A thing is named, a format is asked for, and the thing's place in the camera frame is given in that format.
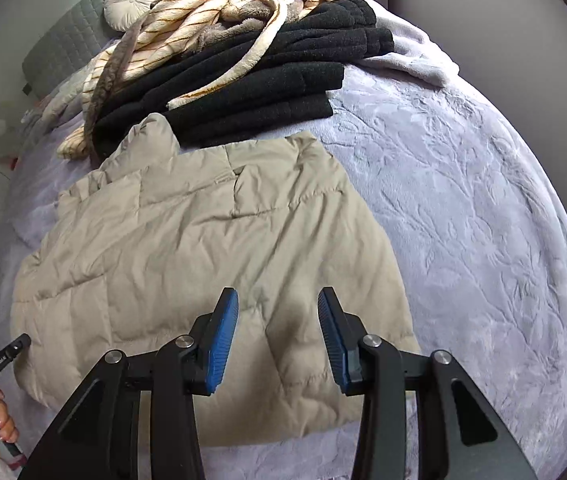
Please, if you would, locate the beige puffer jacket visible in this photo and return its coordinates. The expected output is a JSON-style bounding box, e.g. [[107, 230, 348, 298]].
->
[[10, 112, 421, 448]]

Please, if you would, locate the folded black fleece coat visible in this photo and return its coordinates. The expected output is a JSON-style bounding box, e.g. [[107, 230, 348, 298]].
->
[[90, 0, 397, 161]]

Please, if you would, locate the cream striped plush robe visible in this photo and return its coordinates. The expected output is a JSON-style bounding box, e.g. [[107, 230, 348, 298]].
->
[[57, 0, 344, 161]]

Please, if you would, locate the grey quilted headboard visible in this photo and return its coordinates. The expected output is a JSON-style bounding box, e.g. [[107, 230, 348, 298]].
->
[[22, 0, 174, 96]]

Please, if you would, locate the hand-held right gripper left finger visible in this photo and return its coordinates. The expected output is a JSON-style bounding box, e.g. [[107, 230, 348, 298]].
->
[[18, 286, 240, 480]]

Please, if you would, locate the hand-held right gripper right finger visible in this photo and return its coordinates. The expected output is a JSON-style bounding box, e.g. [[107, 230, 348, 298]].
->
[[317, 287, 539, 480]]

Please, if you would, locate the pale grey blanket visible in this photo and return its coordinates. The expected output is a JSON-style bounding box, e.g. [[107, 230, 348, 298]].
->
[[358, 12, 464, 88]]

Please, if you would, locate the white fan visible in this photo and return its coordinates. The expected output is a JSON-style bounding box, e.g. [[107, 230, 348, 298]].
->
[[0, 101, 26, 161]]

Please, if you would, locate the folded white puffer jacket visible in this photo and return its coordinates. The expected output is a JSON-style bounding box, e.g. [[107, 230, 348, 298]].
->
[[38, 57, 101, 123]]

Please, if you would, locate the lavender embossed blanket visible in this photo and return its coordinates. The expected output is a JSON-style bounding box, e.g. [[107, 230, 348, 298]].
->
[[0, 72, 567, 480]]

